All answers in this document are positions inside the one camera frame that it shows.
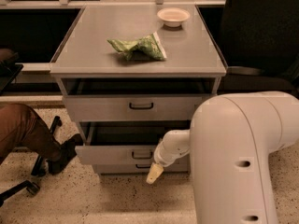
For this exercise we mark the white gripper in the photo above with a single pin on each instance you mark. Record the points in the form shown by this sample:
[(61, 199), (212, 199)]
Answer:
[(163, 157)]

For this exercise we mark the grey drawer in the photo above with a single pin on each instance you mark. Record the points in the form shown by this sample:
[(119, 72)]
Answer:
[(102, 169), (124, 142), (130, 107)]

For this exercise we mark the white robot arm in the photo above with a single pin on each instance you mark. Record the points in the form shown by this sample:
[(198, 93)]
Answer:
[(229, 142)]

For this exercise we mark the grey drawer cabinet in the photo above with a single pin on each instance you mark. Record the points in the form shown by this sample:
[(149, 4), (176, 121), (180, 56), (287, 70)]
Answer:
[(88, 65)]

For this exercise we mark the dark shoe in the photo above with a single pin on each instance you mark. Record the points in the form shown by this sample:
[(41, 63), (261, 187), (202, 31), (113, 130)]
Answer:
[(68, 154)]

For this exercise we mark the green chip bag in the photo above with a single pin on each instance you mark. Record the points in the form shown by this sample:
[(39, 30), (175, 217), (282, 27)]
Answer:
[(149, 46)]

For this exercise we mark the person leg brown trousers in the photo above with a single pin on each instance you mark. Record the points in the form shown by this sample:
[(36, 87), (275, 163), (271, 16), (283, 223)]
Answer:
[(21, 125)]

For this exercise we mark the white bowl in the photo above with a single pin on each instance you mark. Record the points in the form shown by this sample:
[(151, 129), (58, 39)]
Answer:
[(172, 16)]

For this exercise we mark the black office chair right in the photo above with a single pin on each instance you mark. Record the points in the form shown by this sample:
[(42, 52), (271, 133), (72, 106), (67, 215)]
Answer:
[(259, 40)]

